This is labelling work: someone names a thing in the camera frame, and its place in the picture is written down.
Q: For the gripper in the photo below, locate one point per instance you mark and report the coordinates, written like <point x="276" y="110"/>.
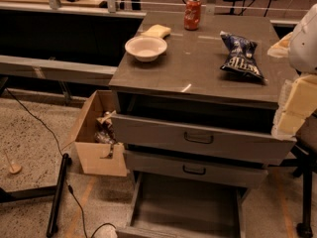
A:
<point x="304" y="47"/>

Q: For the blue chip bag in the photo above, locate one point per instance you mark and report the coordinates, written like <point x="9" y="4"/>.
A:
<point x="240" y="59"/>

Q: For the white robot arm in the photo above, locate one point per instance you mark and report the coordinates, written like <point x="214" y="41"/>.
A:
<point x="302" y="53"/>

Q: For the grey drawer cabinet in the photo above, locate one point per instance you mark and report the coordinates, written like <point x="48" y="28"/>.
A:
<point x="186" y="84"/>

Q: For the top grey drawer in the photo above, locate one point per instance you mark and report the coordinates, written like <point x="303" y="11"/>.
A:
<point x="200" y="140"/>

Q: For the grey drawer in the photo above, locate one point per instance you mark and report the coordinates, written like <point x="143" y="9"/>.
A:
<point x="167" y="207"/>
<point x="200" y="140"/>
<point x="187" y="169"/>

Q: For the middle grey drawer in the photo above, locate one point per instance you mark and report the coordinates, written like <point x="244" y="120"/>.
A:
<point x="187" y="169"/>

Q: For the bottom grey drawer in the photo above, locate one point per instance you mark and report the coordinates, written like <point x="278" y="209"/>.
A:
<point x="167" y="207"/>

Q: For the red soda can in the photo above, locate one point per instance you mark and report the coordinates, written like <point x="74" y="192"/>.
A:
<point x="192" y="14"/>

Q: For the yellow sponge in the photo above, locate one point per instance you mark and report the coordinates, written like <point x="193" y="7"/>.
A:
<point x="157" y="31"/>

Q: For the white bowl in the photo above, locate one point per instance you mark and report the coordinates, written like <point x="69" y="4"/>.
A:
<point x="145" y="48"/>

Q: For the crumpled wrappers in box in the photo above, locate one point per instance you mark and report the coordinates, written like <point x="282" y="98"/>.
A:
<point x="104" y="129"/>

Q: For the cardboard box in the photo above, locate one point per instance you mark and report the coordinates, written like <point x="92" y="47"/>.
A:
<point x="96" y="154"/>

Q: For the black table leg base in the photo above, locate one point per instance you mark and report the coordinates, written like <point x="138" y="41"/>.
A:
<point x="54" y="190"/>

